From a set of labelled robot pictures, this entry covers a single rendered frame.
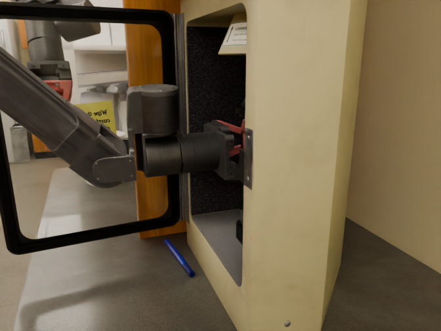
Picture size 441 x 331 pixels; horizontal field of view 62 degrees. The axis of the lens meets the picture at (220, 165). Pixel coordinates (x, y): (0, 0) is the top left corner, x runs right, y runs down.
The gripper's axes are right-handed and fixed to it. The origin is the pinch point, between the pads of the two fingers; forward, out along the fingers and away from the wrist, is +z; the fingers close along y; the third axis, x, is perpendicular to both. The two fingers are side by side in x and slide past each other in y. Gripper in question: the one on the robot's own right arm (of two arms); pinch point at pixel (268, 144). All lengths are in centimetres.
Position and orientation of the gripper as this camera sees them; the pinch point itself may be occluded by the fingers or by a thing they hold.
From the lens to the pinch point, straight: 59.0
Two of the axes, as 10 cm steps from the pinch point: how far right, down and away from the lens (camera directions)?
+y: -3.4, -2.7, 9.0
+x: 0.2, 9.6, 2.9
